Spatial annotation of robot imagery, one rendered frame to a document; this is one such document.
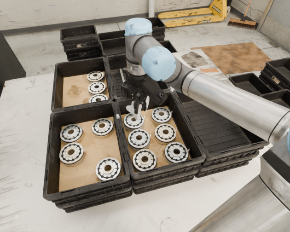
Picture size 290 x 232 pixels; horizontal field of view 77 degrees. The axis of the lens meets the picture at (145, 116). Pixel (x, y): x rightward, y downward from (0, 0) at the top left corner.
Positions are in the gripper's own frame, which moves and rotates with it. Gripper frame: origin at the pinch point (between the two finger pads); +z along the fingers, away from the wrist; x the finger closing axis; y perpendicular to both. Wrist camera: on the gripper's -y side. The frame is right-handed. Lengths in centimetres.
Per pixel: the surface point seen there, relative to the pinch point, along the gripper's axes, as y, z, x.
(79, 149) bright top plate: 19.8, 15.6, 20.2
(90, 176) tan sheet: 9.1, 18.8, 26.4
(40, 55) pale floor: 241, 94, -102
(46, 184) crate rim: 15.7, 9.5, 38.8
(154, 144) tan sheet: -6.9, 17.2, 0.0
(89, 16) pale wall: 243, 71, -220
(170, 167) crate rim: -18.8, 7.9, 11.5
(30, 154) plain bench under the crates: 50, 32, 30
